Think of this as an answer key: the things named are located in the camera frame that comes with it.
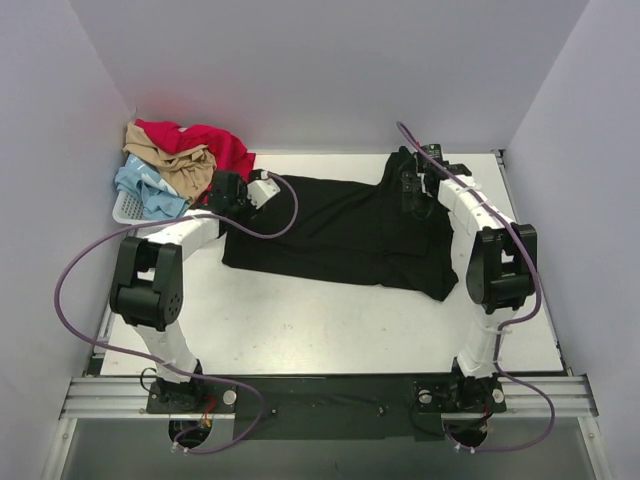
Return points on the red t shirt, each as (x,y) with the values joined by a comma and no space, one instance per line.
(229,151)

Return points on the black t shirt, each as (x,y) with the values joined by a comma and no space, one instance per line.
(350,232)

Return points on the light blue t shirt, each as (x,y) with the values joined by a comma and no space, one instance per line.
(141,180)

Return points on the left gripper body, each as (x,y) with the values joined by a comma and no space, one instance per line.
(239,206)

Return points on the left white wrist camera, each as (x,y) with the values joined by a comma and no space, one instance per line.
(261,188)

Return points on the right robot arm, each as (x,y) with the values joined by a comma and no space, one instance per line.
(497,276)

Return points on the white plastic basket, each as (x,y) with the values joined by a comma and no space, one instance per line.
(128,210)

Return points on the tan t shirt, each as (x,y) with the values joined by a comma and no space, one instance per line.
(188,172)

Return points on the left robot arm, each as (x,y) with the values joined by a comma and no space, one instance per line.
(147,287)

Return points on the aluminium frame rail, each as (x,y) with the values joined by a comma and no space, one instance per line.
(123,398)

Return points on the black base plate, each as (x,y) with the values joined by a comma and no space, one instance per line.
(334,407)

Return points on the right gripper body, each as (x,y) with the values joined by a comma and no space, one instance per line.
(412,186)

